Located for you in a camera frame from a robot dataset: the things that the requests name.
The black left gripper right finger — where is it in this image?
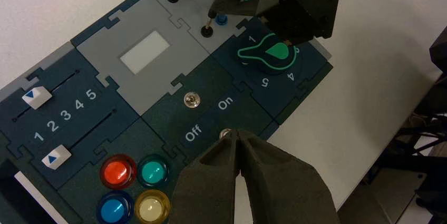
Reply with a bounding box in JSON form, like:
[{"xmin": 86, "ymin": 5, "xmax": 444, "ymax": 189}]
[{"xmin": 239, "ymin": 129, "xmax": 341, "ymax": 224}]

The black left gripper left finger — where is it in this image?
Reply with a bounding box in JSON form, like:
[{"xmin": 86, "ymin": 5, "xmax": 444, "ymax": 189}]
[{"xmin": 168, "ymin": 129, "xmax": 241, "ymax": 224}]

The black green rotary knob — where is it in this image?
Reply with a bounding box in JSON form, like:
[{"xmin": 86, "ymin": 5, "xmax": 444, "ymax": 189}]
[{"xmin": 237, "ymin": 33, "xmax": 300, "ymax": 75}]

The black jack socket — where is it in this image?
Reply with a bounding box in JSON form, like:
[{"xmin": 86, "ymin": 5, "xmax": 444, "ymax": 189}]
[{"xmin": 200, "ymin": 24, "xmax": 215, "ymax": 38}]

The green round push button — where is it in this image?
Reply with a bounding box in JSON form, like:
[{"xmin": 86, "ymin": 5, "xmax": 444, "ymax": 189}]
[{"xmin": 137, "ymin": 154, "xmax": 171, "ymax": 188}]

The yellow round push button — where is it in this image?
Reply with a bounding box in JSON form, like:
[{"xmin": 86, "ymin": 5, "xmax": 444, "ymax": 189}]
[{"xmin": 134, "ymin": 190, "xmax": 171, "ymax": 224}]

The teal and grey control box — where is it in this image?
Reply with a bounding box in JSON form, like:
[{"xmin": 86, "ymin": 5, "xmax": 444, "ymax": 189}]
[{"xmin": 0, "ymin": 0, "xmax": 334, "ymax": 224}]

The red round push button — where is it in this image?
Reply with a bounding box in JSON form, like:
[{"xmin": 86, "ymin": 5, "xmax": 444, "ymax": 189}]
[{"xmin": 99, "ymin": 154, "xmax": 138, "ymax": 191}]

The blue round push button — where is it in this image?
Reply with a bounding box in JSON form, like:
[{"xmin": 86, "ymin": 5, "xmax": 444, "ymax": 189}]
[{"xmin": 96, "ymin": 190, "xmax": 135, "ymax": 224}]

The white rectangular display window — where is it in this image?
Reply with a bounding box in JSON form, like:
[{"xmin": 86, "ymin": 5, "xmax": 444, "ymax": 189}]
[{"xmin": 120, "ymin": 30, "xmax": 171, "ymax": 75}]

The white slider knob blue arrow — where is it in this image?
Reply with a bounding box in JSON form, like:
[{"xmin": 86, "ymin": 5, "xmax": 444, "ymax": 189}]
[
  {"xmin": 41, "ymin": 144, "xmax": 72, "ymax": 171},
  {"xmin": 21, "ymin": 86, "xmax": 53, "ymax": 110}
]

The black metal stand frame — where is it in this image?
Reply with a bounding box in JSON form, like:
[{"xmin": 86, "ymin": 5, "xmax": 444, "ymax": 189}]
[{"xmin": 363, "ymin": 75, "xmax": 447, "ymax": 224}]

